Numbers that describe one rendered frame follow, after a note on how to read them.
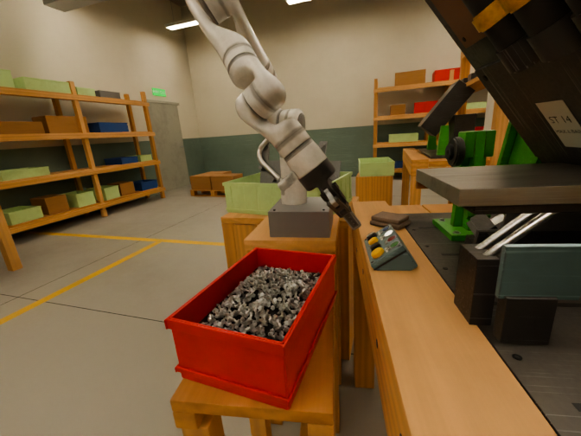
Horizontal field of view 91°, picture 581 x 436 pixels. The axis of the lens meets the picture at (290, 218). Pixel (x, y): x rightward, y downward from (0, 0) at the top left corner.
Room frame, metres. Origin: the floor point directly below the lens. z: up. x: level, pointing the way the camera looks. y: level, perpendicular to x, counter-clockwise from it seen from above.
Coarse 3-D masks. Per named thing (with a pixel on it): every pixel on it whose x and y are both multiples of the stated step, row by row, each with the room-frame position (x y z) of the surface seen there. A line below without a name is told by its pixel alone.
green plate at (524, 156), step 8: (512, 128) 0.51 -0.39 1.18; (512, 136) 0.51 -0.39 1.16; (504, 144) 0.52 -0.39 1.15; (512, 144) 0.51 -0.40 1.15; (520, 144) 0.49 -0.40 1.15; (504, 152) 0.52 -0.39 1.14; (512, 152) 0.51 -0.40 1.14; (520, 152) 0.49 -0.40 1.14; (528, 152) 0.47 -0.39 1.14; (504, 160) 0.52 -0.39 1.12; (512, 160) 0.51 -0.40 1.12; (520, 160) 0.48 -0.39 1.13; (528, 160) 0.46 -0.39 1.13; (536, 160) 0.45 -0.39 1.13
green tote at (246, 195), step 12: (240, 180) 1.71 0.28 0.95; (252, 180) 1.82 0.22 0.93; (336, 180) 1.40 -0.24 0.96; (348, 180) 1.61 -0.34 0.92; (228, 192) 1.57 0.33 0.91; (240, 192) 1.53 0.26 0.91; (252, 192) 1.49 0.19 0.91; (264, 192) 1.46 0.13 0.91; (276, 192) 1.42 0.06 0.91; (312, 192) 1.33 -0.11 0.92; (348, 192) 1.60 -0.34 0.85; (228, 204) 1.57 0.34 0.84; (240, 204) 1.53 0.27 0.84; (252, 204) 1.50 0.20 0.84; (264, 204) 1.46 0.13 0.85
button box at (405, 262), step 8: (376, 232) 0.70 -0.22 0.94; (384, 232) 0.67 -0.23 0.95; (392, 232) 0.63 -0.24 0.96; (384, 240) 0.62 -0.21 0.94; (392, 240) 0.60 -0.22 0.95; (400, 240) 0.59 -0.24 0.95; (368, 248) 0.64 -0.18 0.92; (384, 248) 0.59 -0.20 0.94; (392, 248) 0.57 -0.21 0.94; (400, 248) 0.55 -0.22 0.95; (368, 256) 0.60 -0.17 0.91; (384, 256) 0.56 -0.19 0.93; (392, 256) 0.55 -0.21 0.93; (400, 256) 0.55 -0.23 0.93; (408, 256) 0.55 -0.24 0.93; (376, 264) 0.56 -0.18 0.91; (384, 264) 0.56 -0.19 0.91; (392, 264) 0.55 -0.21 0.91; (400, 264) 0.55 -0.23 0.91; (408, 264) 0.55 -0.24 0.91; (416, 264) 0.55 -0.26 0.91
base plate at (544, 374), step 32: (416, 224) 0.84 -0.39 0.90; (448, 256) 0.60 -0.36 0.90; (576, 320) 0.36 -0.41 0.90; (512, 352) 0.31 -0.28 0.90; (544, 352) 0.30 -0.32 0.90; (576, 352) 0.30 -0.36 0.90; (544, 384) 0.26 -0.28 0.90; (576, 384) 0.25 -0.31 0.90; (544, 416) 0.22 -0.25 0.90; (576, 416) 0.22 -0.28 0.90
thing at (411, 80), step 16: (400, 80) 6.66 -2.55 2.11; (416, 80) 6.53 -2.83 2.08; (432, 80) 6.69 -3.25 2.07; (448, 80) 6.29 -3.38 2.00; (400, 112) 6.64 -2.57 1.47; (416, 112) 6.53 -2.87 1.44; (480, 112) 6.04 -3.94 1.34; (480, 128) 6.12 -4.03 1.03; (384, 144) 6.63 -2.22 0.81; (400, 144) 6.52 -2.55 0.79; (416, 144) 6.41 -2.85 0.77
